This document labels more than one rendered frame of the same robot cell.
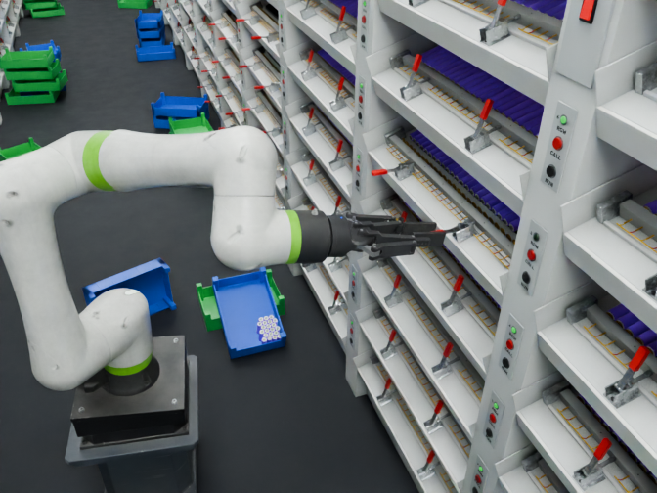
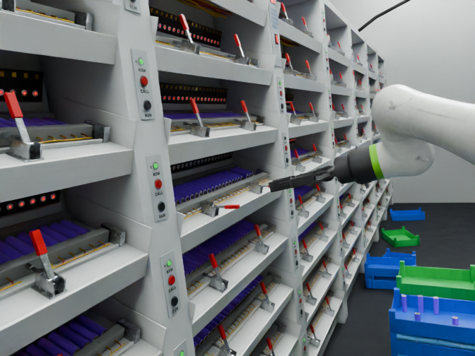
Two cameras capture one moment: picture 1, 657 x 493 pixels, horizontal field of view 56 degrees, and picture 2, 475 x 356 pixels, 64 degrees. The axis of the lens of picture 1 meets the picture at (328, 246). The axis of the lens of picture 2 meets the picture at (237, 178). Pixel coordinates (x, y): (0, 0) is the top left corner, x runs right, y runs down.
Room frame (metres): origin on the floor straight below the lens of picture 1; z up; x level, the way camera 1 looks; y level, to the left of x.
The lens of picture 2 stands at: (1.80, 0.54, 1.09)
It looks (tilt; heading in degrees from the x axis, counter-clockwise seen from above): 7 degrees down; 228
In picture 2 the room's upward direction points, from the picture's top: 6 degrees counter-clockwise
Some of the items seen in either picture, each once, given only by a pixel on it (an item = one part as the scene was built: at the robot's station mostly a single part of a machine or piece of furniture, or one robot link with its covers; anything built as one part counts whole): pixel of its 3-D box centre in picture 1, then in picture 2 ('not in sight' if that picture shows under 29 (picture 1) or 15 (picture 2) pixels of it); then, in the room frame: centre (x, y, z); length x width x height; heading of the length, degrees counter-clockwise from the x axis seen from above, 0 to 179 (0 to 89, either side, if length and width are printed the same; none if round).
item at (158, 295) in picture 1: (131, 298); not in sight; (1.77, 0.73, 0.10); 0.30 x 0.08 x 0.20; 129
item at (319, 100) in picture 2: not in sight; (315, 166); (0.16, -0.65, 0.85); 0.20 x 0.09 x 1.70; 110
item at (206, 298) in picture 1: (240, 298); not in sight; (1.85, 0.34, 0.04); 0.30 x 0.20 x 0.08; 110
